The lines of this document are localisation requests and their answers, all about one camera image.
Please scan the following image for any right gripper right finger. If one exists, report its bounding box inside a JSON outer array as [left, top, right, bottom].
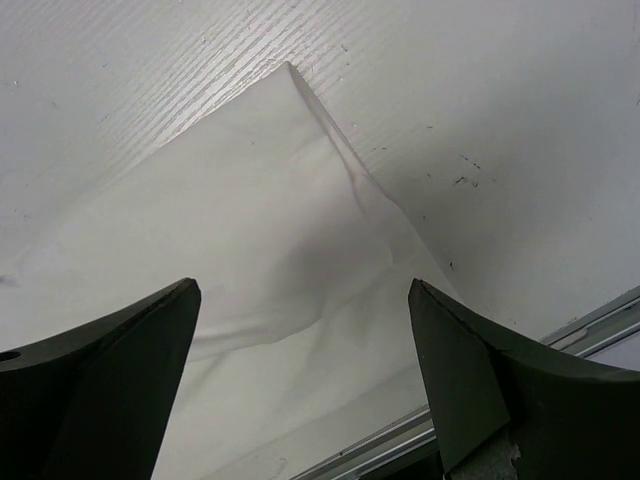
[[408, 279, 639, 479]]

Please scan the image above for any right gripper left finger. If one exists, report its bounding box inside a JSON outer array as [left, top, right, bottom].
[[1, 278, 201, 479]]

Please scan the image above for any white printed t shirt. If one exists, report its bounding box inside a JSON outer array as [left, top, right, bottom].
[[1, 64, 446, 479]]

